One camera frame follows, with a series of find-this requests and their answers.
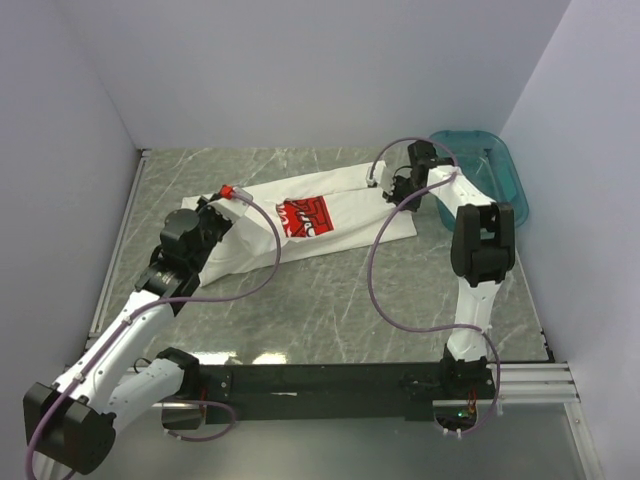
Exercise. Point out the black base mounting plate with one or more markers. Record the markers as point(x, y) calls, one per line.
point(261, 392)

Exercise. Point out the teal plastic bin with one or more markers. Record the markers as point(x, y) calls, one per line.
point(486, 162)

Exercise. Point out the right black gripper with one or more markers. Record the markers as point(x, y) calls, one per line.
point(391, 194)

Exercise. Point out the aluminium frame rail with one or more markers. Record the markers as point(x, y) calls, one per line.
point(537, 383)

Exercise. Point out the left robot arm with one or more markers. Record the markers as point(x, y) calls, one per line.
point(75, 420)

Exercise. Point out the white t-shirt red print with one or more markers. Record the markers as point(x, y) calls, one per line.
point(315, 214)

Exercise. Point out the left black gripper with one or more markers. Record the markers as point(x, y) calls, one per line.
point(225, 222)

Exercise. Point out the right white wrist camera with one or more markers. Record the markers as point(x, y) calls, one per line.
point(375, 174)

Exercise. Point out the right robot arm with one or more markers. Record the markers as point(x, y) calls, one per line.
point(482, 253)

